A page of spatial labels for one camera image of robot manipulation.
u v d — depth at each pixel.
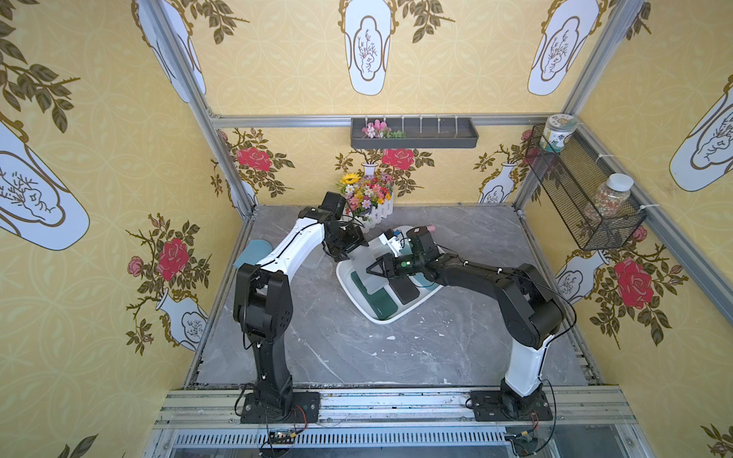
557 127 0.84
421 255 0.75
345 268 0.93
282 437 0.73
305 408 0.73
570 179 0.91
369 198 1.03
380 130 0.88
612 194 0.66
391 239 0.84
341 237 0.77
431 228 1.13
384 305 0.91
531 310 0.50
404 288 0.95
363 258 0.87
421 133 0.92
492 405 0.73
